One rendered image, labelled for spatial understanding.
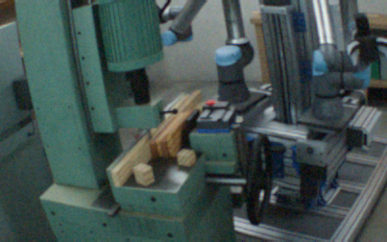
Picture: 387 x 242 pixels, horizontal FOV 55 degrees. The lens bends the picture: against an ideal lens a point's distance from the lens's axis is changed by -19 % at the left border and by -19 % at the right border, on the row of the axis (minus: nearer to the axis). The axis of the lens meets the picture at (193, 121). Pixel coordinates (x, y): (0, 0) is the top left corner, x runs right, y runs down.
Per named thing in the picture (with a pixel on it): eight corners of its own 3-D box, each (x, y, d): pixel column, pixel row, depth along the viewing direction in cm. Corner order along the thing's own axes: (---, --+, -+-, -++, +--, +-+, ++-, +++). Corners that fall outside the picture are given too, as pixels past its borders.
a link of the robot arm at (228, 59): (213, 81, 193) (208, 52, 188) (225, 71, 204) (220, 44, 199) (239, 82, 188) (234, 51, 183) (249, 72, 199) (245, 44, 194)
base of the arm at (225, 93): (229, 90, 209) (227, 70, 205) (256, 94, 199) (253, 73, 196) (210, 102, 199) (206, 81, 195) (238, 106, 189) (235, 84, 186)
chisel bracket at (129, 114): (157, 133, 133) (153, 107, 129) (118, 133, 138) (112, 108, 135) (167, 123, 139) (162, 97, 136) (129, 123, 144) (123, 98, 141)
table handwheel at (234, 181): (266, 237, 134) (252, 203, 112) (208, 235, 141) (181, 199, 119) (279, 164, 150) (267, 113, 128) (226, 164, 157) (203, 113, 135)
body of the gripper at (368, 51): (382, 63, 106) (375, 53, 117) (377, 36, 104) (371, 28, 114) (361, 67, 109) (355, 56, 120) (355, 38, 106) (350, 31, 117)
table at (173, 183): (212, 212, 115) (209, 195, 112) (115, 203, 126) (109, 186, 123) (260, 120, 166) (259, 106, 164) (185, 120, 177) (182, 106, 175)
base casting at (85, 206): (186, 244, 123) (181, 222, 119) (46, 217, 144) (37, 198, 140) (229, 171, 161) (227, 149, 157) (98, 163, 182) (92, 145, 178)
